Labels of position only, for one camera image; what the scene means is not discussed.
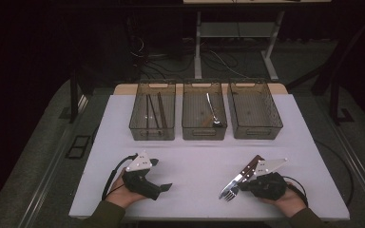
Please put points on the person's right hand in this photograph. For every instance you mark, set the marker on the person's right hand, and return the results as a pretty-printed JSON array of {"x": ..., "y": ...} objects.
[{"x": 286, "y": 202}]

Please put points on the black metal stand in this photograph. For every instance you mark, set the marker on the black metal stand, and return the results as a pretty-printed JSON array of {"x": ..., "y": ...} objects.
[
  {"x": 73, "y": 101},
  {"x": 334, "y": 95}
]

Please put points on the brown chopstick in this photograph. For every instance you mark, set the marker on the brown chopstick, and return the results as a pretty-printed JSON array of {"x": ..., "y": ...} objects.
[{"x": 162, "y": 110}]

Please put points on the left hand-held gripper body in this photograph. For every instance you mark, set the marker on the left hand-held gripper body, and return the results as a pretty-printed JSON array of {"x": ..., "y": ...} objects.
[{"x": 139, "y": 163}]

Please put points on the black chopstick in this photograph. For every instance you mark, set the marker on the black chopstick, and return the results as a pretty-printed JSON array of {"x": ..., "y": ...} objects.
[{"x": 154, "y": 110}]

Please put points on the white metal desk frame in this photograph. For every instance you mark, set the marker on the white metal desk frame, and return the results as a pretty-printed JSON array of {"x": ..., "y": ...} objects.
[{"x": 197, "y": 47}]

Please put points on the smoky clear plastic bin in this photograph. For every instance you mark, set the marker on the smoky clear plastic bin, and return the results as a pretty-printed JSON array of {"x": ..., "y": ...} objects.
[
  {"x": 195, "y": 107},
  {"x": 139, "y": 110},
  {"x": 253, "y": 110}
]

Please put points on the small wooden spoon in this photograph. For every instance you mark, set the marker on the small wooden spoon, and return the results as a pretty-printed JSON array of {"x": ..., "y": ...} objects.
[{"x": 208, "y": 121}]

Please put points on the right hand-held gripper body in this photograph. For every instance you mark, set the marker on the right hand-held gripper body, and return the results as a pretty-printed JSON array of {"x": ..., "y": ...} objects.
[{"x": 271, "y": 186}]

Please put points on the person's left hand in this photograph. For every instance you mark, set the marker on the person's left hand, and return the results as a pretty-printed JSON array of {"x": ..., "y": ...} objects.
[{"x": 120, "y": 195}]

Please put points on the white table sheet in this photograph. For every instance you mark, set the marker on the white table sheet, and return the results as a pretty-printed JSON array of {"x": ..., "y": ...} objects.
[{"x": 190, "y": 202}]

